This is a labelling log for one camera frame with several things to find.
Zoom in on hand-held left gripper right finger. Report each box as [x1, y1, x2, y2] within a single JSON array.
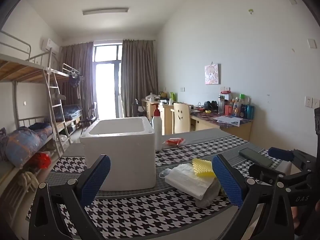
[[212, 154, 297, 240]]

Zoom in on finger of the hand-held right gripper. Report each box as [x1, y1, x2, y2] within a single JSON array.
[[249, 164, 304, 184], [268, 147, 315, 173]]

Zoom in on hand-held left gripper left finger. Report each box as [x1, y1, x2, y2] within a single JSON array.
[[28, 154, 111, 240]]

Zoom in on white plastic bag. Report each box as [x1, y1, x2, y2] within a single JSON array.
[[195, 179, 222, 208]]

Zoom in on yellow bumpy sponge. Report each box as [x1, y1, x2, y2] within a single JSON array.
[[192, 158, 215, 178]]

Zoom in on white foam box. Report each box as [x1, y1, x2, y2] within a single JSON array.
[[79, 116, 157, 192]]

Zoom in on white paper towel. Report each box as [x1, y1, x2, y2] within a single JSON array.
[[165, 162, 218, 200]]

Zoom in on black smartphone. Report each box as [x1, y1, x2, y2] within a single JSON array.
[[238, 147, 274, 168]]

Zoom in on wooden desk with patterned top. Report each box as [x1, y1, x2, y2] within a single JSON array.
[[190, 109, 253, 140]]

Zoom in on houndstooth cloth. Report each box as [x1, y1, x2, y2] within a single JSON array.
[[26, 127, 320, 240]]

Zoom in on red plastic bag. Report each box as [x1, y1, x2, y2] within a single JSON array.
[[32, 152, 52, 169]]

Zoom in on row of toiletry bottles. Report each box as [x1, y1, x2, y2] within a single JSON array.
[[224, 94, 255, 119]]

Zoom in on black folding chair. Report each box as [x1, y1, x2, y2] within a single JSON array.
[[80, 102, 98, 134]]

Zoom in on printed papers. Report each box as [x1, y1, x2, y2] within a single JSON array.
[[215, 116, 240, 127]]

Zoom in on blue face mask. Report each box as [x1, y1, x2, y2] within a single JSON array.
[[159, 168, 173, 179]]

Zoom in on red packet in clear wrap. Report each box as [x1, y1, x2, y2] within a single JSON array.
[[164, 137, 187, 147]]

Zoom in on blue plaid bedding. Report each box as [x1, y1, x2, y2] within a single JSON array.
[[62, 105, 83, 122]]

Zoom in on beige cloth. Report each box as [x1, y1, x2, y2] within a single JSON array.
[[17, 171, 39, 193]]

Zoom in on white pump bottle red cap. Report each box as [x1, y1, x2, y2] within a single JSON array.
[[152, 104, 163, 150]]

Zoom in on blue orange quilt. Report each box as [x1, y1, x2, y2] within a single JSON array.
[[0, 127, 54, 168]]

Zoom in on wooden chair with smiley face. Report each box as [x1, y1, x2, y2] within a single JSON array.
[[173, 102, 192, 134]]

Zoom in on metal bed ladder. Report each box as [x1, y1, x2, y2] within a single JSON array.
[[44, 47, 70, 158]]

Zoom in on plain wooden desk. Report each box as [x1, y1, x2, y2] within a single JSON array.
[[142, 97, 175, 135]]

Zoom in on glass balcony door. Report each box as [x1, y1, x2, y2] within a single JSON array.
[[93, 44, 124, 119]]

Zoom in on dark hanging clothes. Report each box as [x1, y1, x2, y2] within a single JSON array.
[[69, 74, 80, 88]]

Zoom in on brown curtain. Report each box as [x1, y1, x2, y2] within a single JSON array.
[[60, 42, 97, 128], [121, 39, 159, 118]]

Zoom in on white air conditioner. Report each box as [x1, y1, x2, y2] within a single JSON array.
[[40, 38, 60, 53]]

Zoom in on ceiling light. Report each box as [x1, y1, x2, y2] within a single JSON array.
[[82, 7, 129, 16]]

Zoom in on double white wall socket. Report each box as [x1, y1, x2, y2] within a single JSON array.
[[305, 96, 320, 109]]

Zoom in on pink cartoon wall picture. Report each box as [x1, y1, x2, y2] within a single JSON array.
[[204, 64, 220, 85]]

